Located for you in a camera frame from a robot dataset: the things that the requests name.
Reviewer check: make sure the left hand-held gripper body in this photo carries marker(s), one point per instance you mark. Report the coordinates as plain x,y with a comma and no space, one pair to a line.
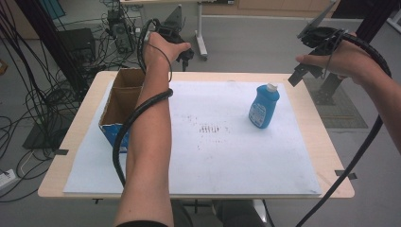
171,31

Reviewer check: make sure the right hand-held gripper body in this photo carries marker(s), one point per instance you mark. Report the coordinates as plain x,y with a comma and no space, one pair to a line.
324,36

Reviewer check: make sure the blue plastic bottle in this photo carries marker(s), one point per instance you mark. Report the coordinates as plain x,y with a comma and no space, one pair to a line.
263,107

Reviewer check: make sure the blue cardboard box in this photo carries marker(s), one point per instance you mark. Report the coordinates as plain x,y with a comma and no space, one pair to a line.
121,104

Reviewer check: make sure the person's left hand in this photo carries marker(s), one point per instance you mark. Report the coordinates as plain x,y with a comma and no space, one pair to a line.
159,52

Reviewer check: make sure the person's right hand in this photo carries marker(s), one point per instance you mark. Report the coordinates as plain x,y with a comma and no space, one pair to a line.
350,60

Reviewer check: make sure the white desk leg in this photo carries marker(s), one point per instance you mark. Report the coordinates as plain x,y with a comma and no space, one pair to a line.
200,31

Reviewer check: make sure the grey floor mat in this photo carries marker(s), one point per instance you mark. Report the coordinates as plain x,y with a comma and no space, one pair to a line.
346,110

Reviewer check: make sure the computer tower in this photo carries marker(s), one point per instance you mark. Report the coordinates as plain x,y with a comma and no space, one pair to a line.
121,31

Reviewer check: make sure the wooden cabinet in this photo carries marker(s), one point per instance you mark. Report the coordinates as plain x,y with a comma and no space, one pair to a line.
268,8

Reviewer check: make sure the black equipment case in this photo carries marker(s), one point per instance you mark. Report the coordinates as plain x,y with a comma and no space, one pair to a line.
77,42

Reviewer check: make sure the white table sheet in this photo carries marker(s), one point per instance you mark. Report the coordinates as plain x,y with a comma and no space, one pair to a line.
220,157

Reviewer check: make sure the black tape piece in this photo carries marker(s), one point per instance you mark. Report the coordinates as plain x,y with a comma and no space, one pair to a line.
61,152
345,174

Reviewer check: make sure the person's left leg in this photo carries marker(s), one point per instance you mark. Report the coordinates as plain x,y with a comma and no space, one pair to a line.
181,214

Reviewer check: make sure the person's leg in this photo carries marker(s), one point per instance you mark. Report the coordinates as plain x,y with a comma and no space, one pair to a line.
236,216
181,214

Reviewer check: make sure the person's right leg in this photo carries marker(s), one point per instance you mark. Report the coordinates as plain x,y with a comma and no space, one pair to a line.
236,216

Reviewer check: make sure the person's black left sleeve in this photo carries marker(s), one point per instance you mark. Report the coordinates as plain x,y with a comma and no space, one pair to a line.
142,224

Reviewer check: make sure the white power strip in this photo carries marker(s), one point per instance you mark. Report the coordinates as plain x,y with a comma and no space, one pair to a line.
6,178

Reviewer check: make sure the black metal stand post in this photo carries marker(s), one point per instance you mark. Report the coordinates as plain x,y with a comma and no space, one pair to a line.
378,15

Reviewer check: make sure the dark stand post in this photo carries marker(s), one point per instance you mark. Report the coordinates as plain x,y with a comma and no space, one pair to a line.
50,41

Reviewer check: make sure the black floor base plate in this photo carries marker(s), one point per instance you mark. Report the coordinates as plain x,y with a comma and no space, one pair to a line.
41,135

